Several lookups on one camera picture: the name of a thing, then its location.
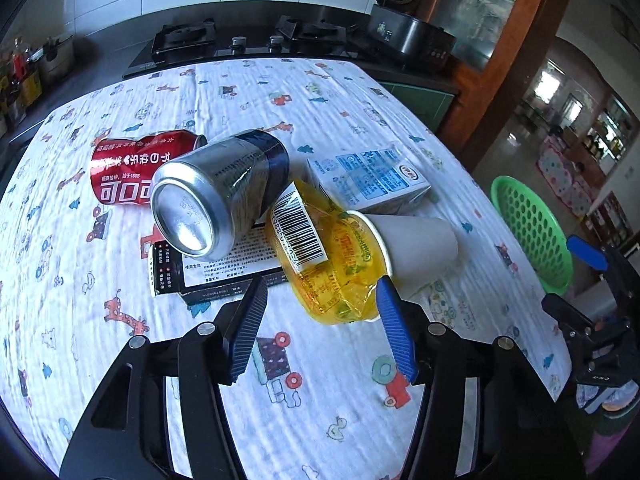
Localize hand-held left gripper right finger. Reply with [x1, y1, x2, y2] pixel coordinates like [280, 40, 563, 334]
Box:
[376, 277, 587, 480]

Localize red cola can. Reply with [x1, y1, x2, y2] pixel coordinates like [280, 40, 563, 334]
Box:
[90, 129, 208, 207]

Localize ceiling vent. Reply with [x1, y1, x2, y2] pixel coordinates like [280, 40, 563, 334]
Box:
[610, 5, 640, 48]

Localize green base cabinet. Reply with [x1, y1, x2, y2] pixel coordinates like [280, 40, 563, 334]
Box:
[375, 77, 461, 133]

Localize black gas stove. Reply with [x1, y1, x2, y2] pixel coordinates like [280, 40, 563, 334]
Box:
[122, 15, 373, 78]

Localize black box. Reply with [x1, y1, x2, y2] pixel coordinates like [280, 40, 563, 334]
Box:
[147, 222, 291, 307]

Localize yellow jelly cup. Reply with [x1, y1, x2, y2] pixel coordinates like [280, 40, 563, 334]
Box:
[270, 180, 393, 323]

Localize white paper cup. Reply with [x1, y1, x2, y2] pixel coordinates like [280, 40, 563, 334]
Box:
[350, 210, 459, 301]

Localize polka dot play tent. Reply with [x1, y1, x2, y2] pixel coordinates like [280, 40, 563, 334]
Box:
[537, 137, 598, 218]

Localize steel pot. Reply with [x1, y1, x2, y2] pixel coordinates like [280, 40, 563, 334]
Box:
[37, 35, 76, 86]

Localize printed white tablecloth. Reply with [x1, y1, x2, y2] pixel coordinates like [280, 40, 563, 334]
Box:
[0, 57, 576, 480]

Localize wooden glass-door cabinet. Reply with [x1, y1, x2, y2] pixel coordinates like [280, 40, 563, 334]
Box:
[415, 0, 578, 166]

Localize display shelf with bottles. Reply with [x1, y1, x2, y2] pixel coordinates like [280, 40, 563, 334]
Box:
[582, 95, 638, 176]

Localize green plastic basket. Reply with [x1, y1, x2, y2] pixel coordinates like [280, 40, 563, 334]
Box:
[490, 175, 574, 296]

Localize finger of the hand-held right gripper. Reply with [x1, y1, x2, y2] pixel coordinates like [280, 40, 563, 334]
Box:
[542, 294, 601, 341]
[566, 236, 611, 272]

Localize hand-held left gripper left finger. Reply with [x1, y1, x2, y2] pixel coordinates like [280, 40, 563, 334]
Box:
[59, 276, 268, 480]

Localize silver and blue can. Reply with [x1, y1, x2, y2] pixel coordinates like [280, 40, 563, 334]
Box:
[151, 130, 292, 261]

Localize blue and white milk carton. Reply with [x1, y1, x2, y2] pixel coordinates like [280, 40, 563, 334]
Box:
[306, 144, 432, 216]

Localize black rice cooker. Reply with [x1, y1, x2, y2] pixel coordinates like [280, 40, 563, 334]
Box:
[367, 0, 457, 73]

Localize group of condiment bottles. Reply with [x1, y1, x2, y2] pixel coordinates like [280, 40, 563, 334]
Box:
[0, 35, 43, 133]

